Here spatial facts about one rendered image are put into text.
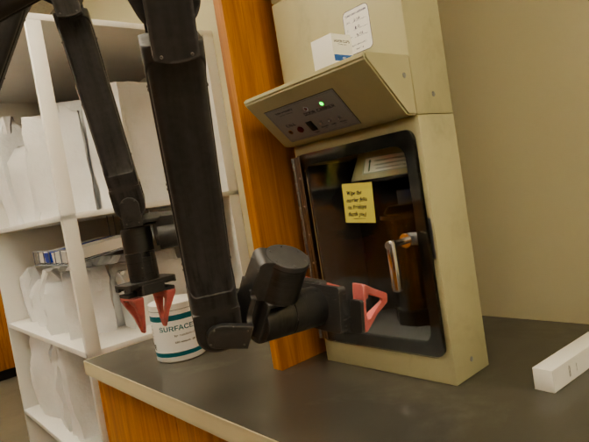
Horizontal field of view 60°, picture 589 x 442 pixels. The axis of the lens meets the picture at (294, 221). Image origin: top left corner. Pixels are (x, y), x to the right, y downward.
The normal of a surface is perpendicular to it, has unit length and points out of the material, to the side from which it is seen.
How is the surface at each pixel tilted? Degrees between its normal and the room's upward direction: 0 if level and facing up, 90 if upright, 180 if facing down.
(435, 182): 90
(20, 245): 90
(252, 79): 90
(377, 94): 135
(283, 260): 32
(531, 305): 90
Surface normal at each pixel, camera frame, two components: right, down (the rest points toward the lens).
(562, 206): -0.74, 0.15
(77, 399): 0.23, 0.11
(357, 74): -0.41, 0.81
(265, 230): 0.65, -0.06
